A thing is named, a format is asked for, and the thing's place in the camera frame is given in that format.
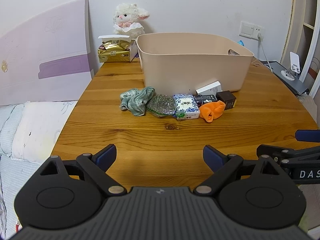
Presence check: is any orange sock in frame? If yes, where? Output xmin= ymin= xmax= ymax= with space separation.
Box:
xmin=199 ymin=101 xmax=226 ymax=123

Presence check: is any white rectangular box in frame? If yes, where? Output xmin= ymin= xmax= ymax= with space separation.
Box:
xmin=196 ymin=81 xmax=222 ymax=96

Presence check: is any dark printed card pack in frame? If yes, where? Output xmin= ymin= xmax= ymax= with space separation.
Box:
xmin=195 ymin=95 xmax=217 ymax=107

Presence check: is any blue white tissue pack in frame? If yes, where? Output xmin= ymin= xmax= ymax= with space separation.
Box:
xmin=172 ymin=94 xmax=200 ymax=120

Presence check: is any light blue bedsheet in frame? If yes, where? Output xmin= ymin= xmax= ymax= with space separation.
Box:
xmin=1 ymin=104 xmax=39 ymax=239

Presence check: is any white phone stand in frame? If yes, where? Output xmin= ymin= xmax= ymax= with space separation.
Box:
xmin=280 ymin=52 xmax=300 ymax=81

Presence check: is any white pillow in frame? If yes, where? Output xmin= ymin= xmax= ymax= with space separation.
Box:
xmin=11 ymin=101 xmax=77 ymax=164

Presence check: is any grey laptop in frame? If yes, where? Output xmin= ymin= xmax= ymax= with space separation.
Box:
xmin=263 ymin=61 xmax=309 ymax=95

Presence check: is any black small box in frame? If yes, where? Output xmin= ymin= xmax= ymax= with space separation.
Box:
xmin=216 ymin=90 xmax=236 ymax=110

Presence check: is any white shelf unit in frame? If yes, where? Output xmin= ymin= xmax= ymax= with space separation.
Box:
xmin=281 ymin=0 xmax=319 ymax=97

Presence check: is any green checkered cloth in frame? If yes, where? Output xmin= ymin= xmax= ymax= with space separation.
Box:
xmin=119 ymin=87 xmax=155 ymax=116

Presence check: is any pink purple headboard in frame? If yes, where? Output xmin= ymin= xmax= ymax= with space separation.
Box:
xmin=1 ymin=0 xmax=93 ymax=105

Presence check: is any beige plastic storage bin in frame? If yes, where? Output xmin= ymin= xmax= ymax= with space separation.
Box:
xmin=137 ymin=33 xmax=254 ymax=95

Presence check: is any gold tissue pack box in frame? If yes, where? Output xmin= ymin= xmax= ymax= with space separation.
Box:
xmin=98 ymin=35 xmax=138 ymax=63

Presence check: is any white plush lamb toy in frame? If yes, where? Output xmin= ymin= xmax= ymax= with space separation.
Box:
xmin=113 ymin=3 xmax=150 ymax=39

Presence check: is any white charger cable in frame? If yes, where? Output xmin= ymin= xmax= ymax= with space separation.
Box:
xmin=257 ymin=32 xmax=275 ymax=73

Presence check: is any white wall switch socket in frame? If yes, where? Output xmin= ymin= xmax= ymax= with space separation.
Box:
xmin=239 ymin=21 xmax=265 ymax=41

